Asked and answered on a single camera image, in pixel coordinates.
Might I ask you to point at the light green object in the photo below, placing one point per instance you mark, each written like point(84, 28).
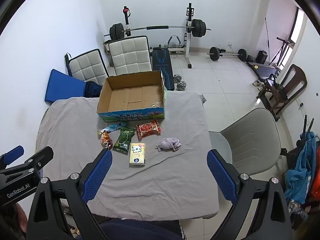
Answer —
point(166, 93)

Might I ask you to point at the window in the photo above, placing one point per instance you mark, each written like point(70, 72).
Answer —
point(298, 27)

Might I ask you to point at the black and blue weight bench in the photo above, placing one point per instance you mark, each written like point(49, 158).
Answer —
point(161, 65)

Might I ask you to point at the long barbell with black plates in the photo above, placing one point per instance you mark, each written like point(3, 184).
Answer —
point(157, 27)

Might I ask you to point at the thin black pole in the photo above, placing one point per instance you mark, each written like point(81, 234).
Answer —
point(267, 35)

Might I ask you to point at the person's dark clothing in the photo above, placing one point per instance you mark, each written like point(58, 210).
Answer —
point(140, 230)

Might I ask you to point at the orange cartoon snack packet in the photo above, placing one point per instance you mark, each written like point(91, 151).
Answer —
point(105, 138)

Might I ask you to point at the short barbell with black plates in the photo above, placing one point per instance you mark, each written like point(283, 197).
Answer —
point(228, 54)

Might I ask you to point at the black speaker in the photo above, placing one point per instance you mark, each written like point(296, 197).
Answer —
point(261, 57)

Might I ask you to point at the grey plush toy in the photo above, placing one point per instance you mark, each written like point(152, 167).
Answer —
point(168, 143)

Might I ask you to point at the blue foam mat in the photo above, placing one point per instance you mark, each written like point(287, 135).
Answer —
point(62, 87)

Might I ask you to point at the pale yellow tissue pack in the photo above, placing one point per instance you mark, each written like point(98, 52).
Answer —
point(137, 155)

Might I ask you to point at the chrome dumbbell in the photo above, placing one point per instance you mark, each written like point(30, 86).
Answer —
point(177, 78)
point(181, 85)

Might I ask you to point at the red snack packet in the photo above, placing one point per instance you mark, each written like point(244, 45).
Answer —
point(148, 129)

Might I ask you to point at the person's left hand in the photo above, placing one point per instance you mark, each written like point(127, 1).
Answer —
point(20, 221)

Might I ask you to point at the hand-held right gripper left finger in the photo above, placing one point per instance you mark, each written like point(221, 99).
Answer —
point(98, 172)

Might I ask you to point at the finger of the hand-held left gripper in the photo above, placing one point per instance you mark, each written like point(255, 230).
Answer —
point(13, 152)
point(37, 158)

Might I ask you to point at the blue hanging clothing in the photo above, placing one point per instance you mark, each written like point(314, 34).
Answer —
point(302, 165)

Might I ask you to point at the white shoe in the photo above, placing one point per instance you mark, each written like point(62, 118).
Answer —
point(261, 87)
point(256, 83)

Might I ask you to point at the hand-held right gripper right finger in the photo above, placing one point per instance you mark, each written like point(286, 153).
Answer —
point(222, 177)

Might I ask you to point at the dark blue jacket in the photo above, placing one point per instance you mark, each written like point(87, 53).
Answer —
point(92, 90)

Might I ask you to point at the light blue snack packet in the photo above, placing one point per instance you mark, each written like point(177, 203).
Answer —
point(113, 128)

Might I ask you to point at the grey office chair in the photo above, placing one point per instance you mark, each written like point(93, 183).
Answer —
point(250, 135)

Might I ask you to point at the black folding stand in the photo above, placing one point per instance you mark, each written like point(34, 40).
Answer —
point(305, 125)

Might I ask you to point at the small white padded chair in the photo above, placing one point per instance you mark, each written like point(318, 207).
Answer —
point(86, 67)

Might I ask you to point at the green snack packet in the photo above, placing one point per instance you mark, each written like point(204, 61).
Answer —
point(123, 140)

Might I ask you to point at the black and blue pole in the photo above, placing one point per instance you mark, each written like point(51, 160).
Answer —
point(67, 62)

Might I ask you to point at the orange cloth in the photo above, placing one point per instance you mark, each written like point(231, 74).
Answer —
point(315, 180)

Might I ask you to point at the cardboard box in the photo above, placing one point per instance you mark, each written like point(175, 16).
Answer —
point(130, 97)

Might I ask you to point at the dark wooden chair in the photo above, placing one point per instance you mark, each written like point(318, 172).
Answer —
point(297, 77)

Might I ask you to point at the black treadmill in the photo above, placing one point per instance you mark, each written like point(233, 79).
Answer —
point(262, 70)

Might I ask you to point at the grey table cloth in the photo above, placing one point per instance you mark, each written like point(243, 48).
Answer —
point(150, 192)

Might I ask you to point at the white barbell rack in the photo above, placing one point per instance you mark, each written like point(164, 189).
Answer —
point(188, 42)

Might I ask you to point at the large white padded chair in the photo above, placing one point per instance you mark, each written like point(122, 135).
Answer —
point(128, 55)

